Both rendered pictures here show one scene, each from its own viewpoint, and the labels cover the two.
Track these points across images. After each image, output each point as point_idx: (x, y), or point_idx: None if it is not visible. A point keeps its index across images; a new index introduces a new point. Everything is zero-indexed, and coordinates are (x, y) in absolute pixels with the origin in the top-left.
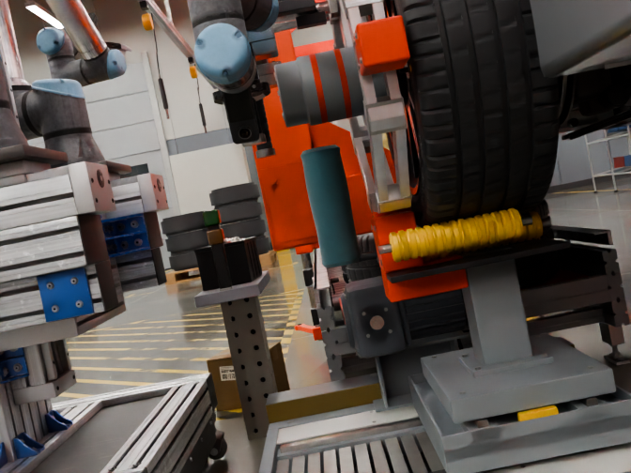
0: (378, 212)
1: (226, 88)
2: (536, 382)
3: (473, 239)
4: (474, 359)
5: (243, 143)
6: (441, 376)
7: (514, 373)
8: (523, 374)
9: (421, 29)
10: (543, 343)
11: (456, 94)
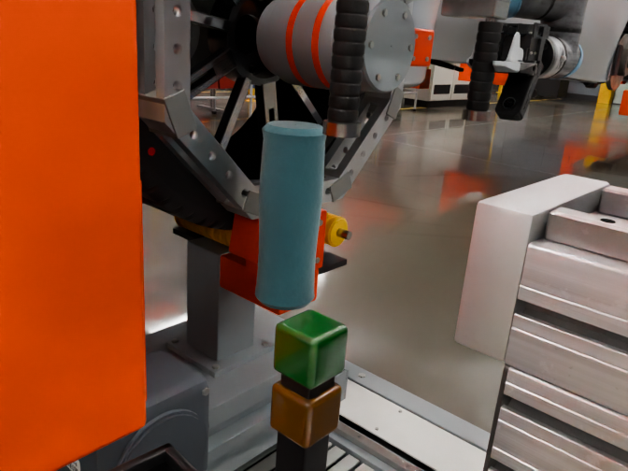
0: (335, 200)
1: (548, 78)
2: (281, 319)
3: None
4: (231, 357)
5: (512, 120)
6: (271, 371)
7: (257, 334)
8: (262, 328)
9: None
10: (152, 343)
11: None
